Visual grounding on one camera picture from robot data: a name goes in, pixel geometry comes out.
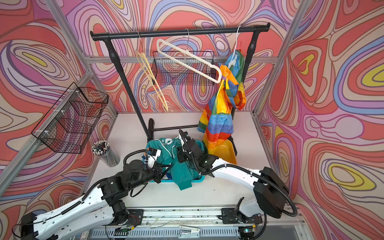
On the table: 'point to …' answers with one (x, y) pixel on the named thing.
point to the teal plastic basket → (199, 179)
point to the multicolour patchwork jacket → (216, 124)
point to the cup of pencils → (102, 149)
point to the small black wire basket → (166, 73)
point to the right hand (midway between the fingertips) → (179, 152)
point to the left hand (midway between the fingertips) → (172, 168)
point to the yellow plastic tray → (225, 151)
